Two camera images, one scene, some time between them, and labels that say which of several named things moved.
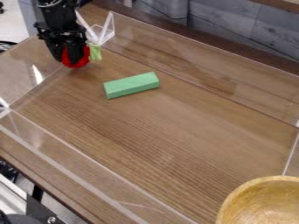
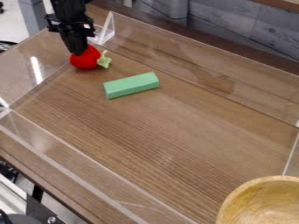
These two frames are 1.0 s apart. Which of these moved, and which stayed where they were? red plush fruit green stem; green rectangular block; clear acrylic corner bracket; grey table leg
Moved: red plush fruit green stem
Stayed: clear acrylic corner bracket; green rectangular block; grey table leg
